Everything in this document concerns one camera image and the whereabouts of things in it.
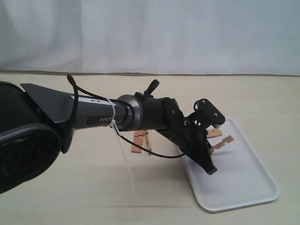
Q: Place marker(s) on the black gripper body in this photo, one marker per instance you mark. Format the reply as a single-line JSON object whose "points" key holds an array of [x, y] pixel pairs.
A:
{"points": [[190, 139]]}

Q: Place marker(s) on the wooden notched piece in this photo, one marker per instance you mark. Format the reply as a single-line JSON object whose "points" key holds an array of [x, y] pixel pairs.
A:
{"points": [[221, 144], [138, 140], [148, 143], [215, 132]]}

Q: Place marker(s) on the white backdrop curtain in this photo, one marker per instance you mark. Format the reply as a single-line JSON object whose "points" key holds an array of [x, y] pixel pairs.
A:
{"points": [[193, 37]]}

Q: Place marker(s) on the white zip tie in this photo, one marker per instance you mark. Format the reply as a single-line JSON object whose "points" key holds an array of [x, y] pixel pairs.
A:
{"points": [[104, 112]]}

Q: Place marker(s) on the white plastic tray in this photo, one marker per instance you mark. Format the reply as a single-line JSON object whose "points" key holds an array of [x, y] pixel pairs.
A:
{"points": [[241, 179]]}

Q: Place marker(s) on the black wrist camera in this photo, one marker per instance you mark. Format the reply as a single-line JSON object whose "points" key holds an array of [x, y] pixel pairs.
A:
{"points": [[206, 114]]}

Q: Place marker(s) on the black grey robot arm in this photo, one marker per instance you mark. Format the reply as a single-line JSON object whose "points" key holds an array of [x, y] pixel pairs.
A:
{"points": [[38, 123]]}

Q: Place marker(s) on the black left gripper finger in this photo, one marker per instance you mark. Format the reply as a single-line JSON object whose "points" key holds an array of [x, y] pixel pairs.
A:
{"points": [[201, 155]]}

